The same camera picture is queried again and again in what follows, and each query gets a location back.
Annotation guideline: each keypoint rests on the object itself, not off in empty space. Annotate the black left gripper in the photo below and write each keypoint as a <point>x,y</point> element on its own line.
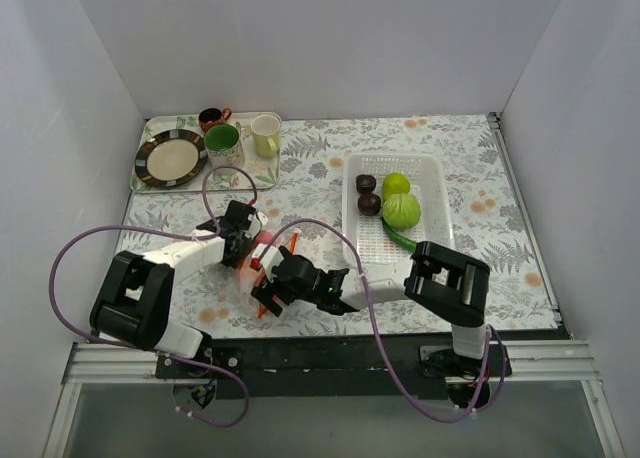
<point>239,250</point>

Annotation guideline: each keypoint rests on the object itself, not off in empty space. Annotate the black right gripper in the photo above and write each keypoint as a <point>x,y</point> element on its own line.
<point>267,288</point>

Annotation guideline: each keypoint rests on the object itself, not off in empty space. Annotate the clear zip top bag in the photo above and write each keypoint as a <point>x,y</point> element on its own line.
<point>244,278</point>

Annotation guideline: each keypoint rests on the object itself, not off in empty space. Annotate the fake green cucumber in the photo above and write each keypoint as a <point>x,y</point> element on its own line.
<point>403,242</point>

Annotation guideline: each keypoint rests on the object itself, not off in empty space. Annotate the fake dark purple plum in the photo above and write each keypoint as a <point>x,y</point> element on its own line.
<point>365,183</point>

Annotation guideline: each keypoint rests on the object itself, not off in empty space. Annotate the fake green cabbage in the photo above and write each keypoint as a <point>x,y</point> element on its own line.
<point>401,211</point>

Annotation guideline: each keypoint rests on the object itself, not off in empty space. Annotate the fake green lime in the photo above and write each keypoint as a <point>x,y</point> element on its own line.
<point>395,183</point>

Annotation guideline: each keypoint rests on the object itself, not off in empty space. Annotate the fake red apple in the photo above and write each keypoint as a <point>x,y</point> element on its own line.
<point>264,237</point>

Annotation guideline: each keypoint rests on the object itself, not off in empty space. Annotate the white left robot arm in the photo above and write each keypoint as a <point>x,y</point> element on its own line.
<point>133,304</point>

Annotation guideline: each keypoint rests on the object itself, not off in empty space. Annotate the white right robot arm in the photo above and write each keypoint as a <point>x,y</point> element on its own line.
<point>449,284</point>

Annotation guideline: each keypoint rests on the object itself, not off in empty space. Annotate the floral serving tray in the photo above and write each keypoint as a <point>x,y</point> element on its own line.
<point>264,171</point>

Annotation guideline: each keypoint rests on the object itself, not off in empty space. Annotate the floral tablecloth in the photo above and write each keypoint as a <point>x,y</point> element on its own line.
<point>486,216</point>

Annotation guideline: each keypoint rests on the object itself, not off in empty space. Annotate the green floral mug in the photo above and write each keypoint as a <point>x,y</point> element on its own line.
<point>223,143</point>

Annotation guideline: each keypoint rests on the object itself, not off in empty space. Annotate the brown striped plate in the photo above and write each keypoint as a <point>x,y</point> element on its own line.
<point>170,158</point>

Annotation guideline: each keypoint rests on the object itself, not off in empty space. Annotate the pale yellow mug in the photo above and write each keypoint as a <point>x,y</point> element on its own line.
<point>266,133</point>

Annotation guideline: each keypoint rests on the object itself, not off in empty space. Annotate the small brown orange cup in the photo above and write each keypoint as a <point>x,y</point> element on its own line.
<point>211,117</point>

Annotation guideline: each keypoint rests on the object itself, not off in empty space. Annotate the white plastic basket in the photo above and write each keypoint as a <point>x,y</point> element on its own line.
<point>426,177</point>

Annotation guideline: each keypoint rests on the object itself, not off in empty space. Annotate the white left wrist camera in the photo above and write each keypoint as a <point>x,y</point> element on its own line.
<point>257,221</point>

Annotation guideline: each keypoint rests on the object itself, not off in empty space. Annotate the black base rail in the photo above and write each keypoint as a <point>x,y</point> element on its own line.
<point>342,365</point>

